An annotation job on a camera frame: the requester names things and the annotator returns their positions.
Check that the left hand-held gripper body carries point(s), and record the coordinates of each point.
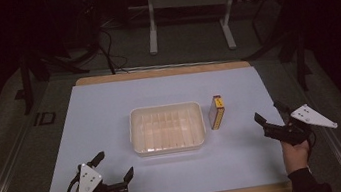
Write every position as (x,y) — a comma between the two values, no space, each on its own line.
(90,184)

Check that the white metal stand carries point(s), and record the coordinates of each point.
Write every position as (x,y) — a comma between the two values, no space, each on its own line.
(152,28)

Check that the yellow small box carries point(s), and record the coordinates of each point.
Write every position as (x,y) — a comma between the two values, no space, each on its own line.
(217,111)

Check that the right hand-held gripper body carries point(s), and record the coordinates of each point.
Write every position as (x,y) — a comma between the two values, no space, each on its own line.
(292,129)

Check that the black tripod stand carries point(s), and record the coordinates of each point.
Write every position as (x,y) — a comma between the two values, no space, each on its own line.
(26,86)

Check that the white plastic tray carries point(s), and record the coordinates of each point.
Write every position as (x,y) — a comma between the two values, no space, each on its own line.
(167,128)

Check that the black metal stand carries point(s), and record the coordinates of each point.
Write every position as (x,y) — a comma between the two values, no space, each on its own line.
(301,57)

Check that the white table mat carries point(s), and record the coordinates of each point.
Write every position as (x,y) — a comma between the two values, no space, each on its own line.
(176,172)

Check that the person's right hand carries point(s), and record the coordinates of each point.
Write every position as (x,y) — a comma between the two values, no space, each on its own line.
(296,157)

